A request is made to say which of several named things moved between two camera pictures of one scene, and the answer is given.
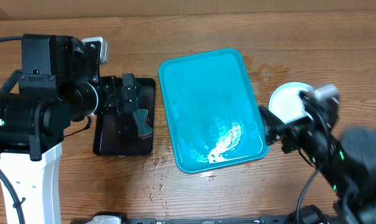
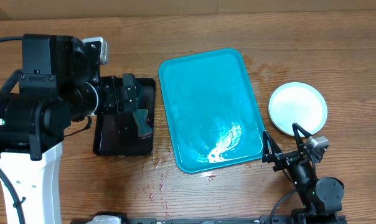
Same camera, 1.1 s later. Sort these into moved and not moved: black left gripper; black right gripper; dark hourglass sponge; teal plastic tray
Moved: black right gripper
Not moved: dark hourglass sponge; black left gripper; teal plastic tray
